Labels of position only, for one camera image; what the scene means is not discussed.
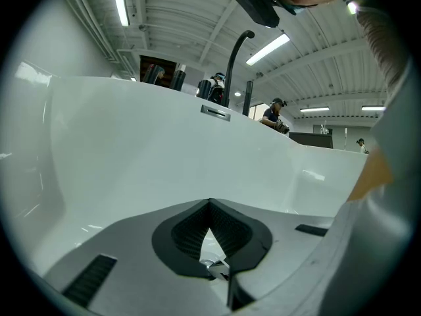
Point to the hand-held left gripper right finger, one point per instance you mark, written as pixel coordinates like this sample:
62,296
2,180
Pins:
283,249

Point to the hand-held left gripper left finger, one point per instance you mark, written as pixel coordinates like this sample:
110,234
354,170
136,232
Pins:
131,268

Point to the chrome bathtub drain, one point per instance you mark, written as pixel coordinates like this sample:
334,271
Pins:
213,268

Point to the person's right forearm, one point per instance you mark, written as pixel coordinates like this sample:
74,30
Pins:
371,176

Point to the white bathtub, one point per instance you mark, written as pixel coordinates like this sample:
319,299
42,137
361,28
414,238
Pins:
131,160

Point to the ceiling tube light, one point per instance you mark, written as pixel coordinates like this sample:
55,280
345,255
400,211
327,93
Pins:
314,109
373,108
120,2
268,49

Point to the grey overflow plate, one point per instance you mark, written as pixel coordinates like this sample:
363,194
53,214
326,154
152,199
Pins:
216,113

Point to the black hand shower wand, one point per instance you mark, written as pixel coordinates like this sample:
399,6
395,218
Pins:
247,97

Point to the black faucet knob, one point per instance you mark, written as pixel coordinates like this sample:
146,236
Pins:
204,89
177,80

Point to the black curved faucet spout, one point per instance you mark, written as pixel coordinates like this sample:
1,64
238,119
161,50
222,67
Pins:
232,64

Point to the person's grey printed t-shirt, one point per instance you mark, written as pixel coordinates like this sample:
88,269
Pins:
381,44

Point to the black head-mounted camera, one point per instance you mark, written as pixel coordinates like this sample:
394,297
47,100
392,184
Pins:
256,2

